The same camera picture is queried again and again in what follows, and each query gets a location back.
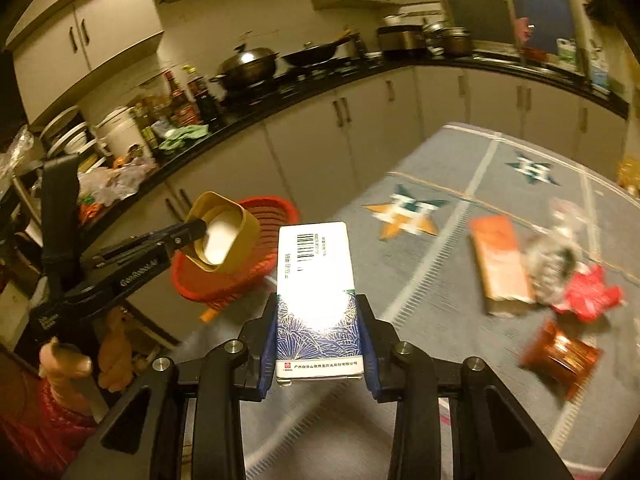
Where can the white rice bucket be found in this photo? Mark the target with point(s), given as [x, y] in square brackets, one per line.
[121, 134]

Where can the black rice cooker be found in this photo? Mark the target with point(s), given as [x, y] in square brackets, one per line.
[401, 38]

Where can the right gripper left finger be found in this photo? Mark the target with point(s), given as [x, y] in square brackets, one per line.
[142, 436]

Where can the blue white medicine box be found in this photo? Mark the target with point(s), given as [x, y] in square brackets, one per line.
[318, 337]

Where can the red plastic mesh basket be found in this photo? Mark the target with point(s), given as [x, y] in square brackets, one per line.
[218, 290]

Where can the crumpled bags on counter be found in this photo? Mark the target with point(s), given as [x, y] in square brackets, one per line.
[106, 186]

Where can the grey star tablecloth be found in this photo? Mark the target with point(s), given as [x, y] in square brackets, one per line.
[413, 258]

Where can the steel stock pot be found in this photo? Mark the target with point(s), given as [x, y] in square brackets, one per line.
[448, 41]

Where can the yellow paper cup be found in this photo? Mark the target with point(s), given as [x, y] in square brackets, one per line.
[230, 234]

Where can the blue white detergent carton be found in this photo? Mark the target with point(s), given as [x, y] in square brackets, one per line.
[598, 71]

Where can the dark soy sauce bottle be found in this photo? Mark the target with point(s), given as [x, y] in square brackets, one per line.
[207, 104]

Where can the orange carton box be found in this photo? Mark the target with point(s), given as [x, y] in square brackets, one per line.
[504, 279]

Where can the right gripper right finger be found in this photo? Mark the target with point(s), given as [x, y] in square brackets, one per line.
[492, 436]

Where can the steel wok with lid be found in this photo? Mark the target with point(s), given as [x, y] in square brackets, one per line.
[246, 68]

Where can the green cleaning cloth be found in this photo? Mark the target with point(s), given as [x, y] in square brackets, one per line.
[180, 138]

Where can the person left hand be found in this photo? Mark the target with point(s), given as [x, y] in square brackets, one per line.
[76, 381]

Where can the red snack wrapper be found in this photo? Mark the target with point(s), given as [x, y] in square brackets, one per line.
[587, 296]

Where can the black frying pan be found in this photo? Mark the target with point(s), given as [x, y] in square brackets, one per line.
[313, 54]

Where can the yellow crinkled bag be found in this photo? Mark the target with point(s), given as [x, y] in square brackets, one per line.
[628, 176]

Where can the brown foil snack wrapper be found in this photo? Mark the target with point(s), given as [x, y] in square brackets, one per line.
[568, 361]

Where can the red bowl on sill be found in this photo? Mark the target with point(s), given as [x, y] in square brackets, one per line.
[534, 55]

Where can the white sock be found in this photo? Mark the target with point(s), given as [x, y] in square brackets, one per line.
[550, 262]

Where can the pink rubber glove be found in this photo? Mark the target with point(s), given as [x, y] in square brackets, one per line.
[523, 29]

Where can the clear printed plastic bag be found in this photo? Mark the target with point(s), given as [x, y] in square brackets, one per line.
[568, 219]

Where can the red label sauce bottle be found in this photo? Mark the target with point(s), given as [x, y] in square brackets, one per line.
[185, 112]

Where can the orange stool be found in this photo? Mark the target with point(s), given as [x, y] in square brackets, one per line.
[208, 315]

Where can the green detergent jug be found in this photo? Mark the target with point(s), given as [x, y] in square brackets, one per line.
[567, 54]

